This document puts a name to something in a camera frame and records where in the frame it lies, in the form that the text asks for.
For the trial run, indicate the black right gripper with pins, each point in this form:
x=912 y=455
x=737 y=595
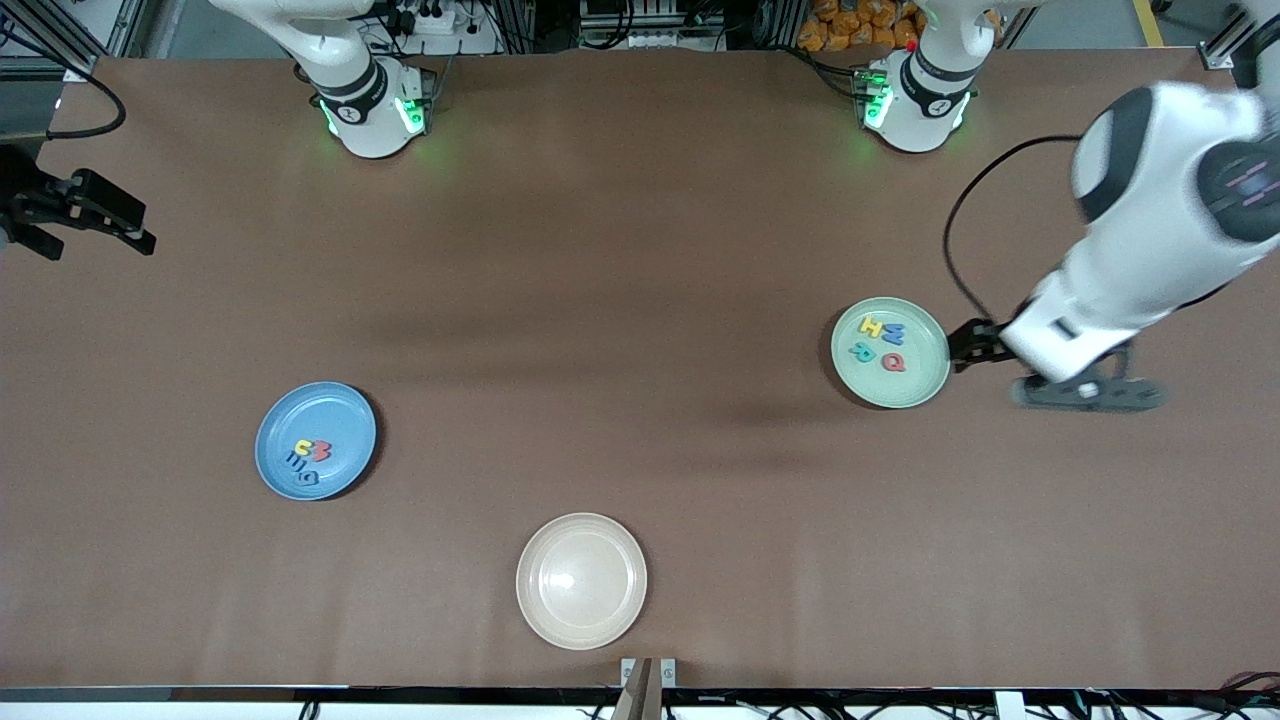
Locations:
x=27 y=205

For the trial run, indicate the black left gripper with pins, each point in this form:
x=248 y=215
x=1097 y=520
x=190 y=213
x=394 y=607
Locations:
x=982 y=342

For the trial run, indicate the red foam capital Q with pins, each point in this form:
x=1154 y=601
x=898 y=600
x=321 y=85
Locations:
x=888 y=362

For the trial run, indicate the blue foam capital W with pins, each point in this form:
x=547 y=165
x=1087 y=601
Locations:
x=893 y=335

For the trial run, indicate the yellow foam capital H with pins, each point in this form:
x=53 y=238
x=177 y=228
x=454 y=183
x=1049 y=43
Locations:
x=871 y=326

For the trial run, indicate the teal foam capital R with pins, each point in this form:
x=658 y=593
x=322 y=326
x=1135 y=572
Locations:
x=859 y=350

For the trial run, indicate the blue foam letter m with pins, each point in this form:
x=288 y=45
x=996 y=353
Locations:
x=296 y=461

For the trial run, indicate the blue foam letter g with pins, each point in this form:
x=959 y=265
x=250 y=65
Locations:
x=308 y=478

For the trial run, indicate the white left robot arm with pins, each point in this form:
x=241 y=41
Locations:
x=1150 y=230

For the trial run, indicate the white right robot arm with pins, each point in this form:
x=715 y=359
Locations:
x=365 y=110

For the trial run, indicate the green plate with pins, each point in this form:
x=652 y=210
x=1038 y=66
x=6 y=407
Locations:
x=915 y=385

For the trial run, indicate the blue plate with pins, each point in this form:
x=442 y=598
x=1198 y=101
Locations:
x=340 y=420

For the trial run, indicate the white power strip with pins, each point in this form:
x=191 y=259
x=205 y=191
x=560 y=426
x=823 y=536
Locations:
x=440 y=20

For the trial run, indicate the orange objects pile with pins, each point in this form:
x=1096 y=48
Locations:
x=850 y=25

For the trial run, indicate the beige plate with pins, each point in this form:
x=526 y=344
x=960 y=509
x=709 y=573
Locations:
x=581 y=581

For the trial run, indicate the background equipment rack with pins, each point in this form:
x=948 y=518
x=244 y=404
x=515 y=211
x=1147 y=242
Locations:
x=650 y=25

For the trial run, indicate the aluminium frame post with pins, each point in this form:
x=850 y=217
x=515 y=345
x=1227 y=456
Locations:
x=1225 y=50
x=78 y=62

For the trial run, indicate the metal table edge bracket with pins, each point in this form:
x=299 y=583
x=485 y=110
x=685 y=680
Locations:
x=665 y=672

